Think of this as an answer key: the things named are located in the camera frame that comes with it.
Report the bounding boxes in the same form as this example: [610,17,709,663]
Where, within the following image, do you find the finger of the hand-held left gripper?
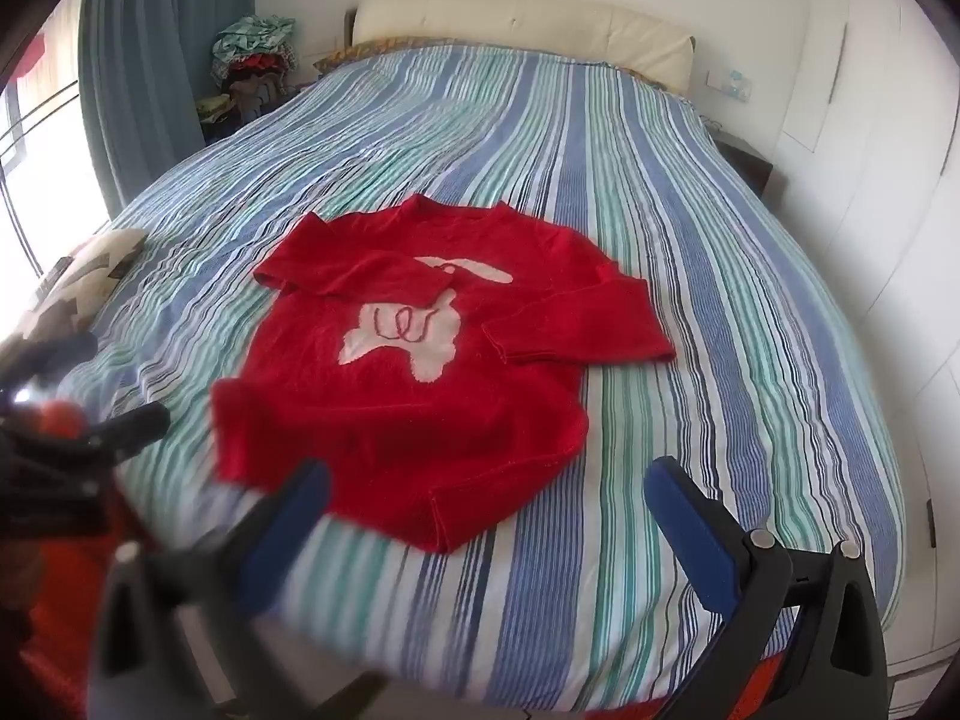
[0,334,98,391]
[75,400,172,462]

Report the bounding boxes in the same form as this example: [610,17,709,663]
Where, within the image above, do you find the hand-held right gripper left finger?
[96,457,391,720]

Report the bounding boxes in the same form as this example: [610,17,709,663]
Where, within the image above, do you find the striped blue green bedsheet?
[56,41,908,713]

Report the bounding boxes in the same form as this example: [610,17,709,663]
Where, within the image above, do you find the beige brown patterned pillow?
[15,229,149,350]

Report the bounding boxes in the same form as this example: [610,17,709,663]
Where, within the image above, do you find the blue curtain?
[77,0,263,222]

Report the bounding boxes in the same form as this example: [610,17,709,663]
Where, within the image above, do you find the dark wooden nightstand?
[709,127,773,200]

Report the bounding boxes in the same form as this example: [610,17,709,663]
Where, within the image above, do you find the yellow patterned pillow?
[313,36,481,74]

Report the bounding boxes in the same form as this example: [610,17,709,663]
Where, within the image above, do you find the white wall socket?
[706,69,752,100]

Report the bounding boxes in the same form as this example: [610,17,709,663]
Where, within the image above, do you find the white wardrobe doors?
[761,0,960,683]

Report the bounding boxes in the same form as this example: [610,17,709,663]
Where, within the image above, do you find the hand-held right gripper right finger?
[643,456,890,720]

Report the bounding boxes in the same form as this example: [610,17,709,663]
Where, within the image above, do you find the cream padded headboard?
[351,0,695,97]

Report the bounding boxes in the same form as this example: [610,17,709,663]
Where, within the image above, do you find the pile of mixed clothes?
[196,13,299,125]

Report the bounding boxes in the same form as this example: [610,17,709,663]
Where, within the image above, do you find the red sweater with white figure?
[212,193,678,554]

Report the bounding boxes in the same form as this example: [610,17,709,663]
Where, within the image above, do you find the window frame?
[0,37,113,278]

